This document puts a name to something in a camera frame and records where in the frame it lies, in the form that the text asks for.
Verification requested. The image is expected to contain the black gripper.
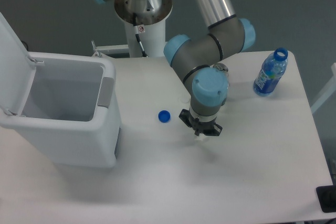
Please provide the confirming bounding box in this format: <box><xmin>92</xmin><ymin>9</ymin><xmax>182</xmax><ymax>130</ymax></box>
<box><xmin>179</xmin><ymin>109</ymin><xmax>223</xmax><ymax>136</ymax></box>

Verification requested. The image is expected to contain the white paper ball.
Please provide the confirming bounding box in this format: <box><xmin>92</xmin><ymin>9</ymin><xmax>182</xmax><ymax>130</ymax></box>
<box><xmin>194</xmin><ymin>134</ymin><xmax>206</xmax><ymax>141</ymax></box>

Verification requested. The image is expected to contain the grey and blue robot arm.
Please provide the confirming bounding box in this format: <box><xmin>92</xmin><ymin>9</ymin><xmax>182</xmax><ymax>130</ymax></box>
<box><xmin>95</xmin><ymin>0</ymin><xmax>256</xmax><ymax>136</ymax></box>

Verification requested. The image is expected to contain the blue bottle cap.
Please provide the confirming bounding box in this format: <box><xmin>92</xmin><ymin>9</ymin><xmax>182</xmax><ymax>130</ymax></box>
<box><xmin>158</xmin><ymin>110</ymin><xmax>171</xmax><ymax>123</ymax></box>

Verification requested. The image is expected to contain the clear bottle green label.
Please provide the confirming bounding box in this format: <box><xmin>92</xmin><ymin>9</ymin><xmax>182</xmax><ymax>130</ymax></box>
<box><xmin>221</xmin><ymin>71</ymin><xmax>230</xmax><ymax>106</ymax></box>

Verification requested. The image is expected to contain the red soda can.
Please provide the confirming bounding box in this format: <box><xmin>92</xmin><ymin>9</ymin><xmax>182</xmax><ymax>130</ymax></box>
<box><xmin>212</xmin><ymin>62</ymin><xmax>228</xmax><ymax>73</ymax></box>

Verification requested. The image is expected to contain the blue plastic bottle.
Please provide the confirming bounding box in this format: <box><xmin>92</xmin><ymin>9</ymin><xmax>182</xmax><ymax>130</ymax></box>
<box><xmin>253</xmin><ymin>47</ymin><xmax>288</xmax><ymax>97</ymax></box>

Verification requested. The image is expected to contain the white trash bin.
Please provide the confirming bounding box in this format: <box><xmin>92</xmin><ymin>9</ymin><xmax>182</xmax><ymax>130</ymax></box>
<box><xmin>1</xmin><ymin>52</ymin><xmax>121</xmax><ymax>168</ymax></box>

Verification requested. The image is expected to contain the white chair part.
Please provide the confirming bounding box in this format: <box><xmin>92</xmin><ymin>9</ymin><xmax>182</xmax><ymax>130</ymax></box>
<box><xmin>310</xmin><ymin>63</ymin><xmax>335</xmax><ymax>114</ymax></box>

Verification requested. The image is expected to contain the black device at edge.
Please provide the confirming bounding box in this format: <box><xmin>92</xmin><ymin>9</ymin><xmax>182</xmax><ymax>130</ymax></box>
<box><xmin>316</xmin><ymin>185</ymin><xmax>335</xmax><ymax>213</ymax></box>

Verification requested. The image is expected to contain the white trash bin lid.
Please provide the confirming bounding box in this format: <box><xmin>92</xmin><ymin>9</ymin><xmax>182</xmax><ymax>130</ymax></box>
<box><xmin>1</xmin><ymin>15</ymin><xmax>36</xmax><ymax>115</ymax></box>

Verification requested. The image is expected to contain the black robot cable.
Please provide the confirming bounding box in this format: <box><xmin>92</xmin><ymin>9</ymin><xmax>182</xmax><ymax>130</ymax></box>
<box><xmin>132</xmin><ymin>13</ymin><xmax>148</xmax><ymax>58</ymax></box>

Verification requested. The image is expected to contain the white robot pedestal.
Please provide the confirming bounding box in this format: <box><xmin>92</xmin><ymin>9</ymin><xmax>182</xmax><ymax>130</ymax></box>
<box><xmin>114</xmin><ymin>0</ymin><xmax>173</xmax><ymax>58</ymax></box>

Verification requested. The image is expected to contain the white metal frame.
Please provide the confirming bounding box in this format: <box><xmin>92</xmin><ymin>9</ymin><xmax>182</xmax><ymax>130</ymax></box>
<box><xmin>91</xmin><ymin>40</ymin><xmax>130</xmax><ymax>58</ymax></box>

